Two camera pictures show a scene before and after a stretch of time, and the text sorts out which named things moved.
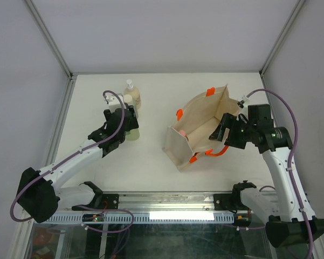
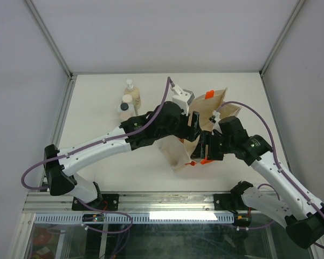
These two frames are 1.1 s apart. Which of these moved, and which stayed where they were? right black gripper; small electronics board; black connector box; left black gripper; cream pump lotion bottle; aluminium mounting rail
Moved: right black gripper; left black gripper
Stayed: cream pump lotion bottle; black connector box; aluminium mounting rail; small electronics board
